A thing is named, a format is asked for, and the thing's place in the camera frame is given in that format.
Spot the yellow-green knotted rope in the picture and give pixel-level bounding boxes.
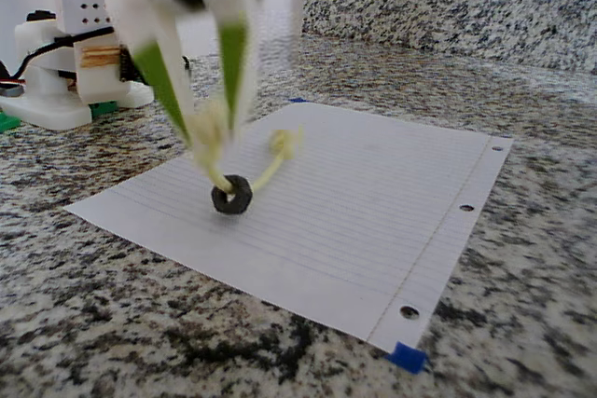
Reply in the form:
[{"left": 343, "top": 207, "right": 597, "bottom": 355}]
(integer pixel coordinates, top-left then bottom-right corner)
[{"left": 190, "top": 100, "right": 305, "bottom": 194}]

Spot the dark hex nut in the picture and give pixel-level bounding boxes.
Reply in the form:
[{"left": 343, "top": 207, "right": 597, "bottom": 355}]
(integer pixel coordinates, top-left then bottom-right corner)
[{"left": 210, "top": 174, "right": 254, "bottom": 216}]

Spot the wooden shim stack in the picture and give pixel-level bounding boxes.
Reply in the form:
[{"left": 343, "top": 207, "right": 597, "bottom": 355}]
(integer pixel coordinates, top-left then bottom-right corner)
[{"left": 81, "top": 46, "right": 123, "bottom": 68}]

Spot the green table clamp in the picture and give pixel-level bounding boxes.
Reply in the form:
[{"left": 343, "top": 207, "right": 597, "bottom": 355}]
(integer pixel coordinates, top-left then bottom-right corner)
[
  {"left": 0, "top": 111, "right": 22, "bottom": 133},
  {"left": 88, "top": 99, "right": 118, "bottom": 118}
]

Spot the lined white paper sheet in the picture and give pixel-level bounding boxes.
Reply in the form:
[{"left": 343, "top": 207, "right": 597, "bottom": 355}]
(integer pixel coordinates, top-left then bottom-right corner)
[{"left": 63, "top": 103, "right": 514, "bottom": 356}]

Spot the granite backsplash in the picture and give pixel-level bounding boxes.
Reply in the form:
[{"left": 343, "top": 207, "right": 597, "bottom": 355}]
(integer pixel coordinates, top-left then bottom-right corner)
[{"left": 301, "top": 0, "right": 597, "bottom": 74}]

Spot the black base cable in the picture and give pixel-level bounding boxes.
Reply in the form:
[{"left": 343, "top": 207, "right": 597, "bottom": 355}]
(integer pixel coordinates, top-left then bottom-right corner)
[{"left": 7, "top": 24, "right": 118, "bottom": 82}]

